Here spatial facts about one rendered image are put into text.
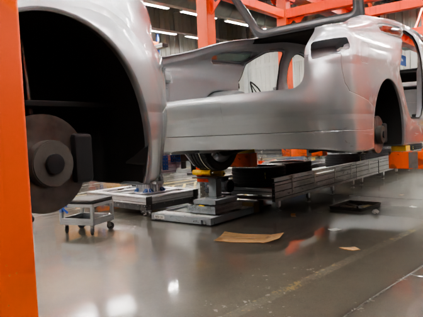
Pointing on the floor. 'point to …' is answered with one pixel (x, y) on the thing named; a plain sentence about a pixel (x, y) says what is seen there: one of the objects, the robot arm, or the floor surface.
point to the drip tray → (355, 204)
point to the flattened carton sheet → (248, 238)
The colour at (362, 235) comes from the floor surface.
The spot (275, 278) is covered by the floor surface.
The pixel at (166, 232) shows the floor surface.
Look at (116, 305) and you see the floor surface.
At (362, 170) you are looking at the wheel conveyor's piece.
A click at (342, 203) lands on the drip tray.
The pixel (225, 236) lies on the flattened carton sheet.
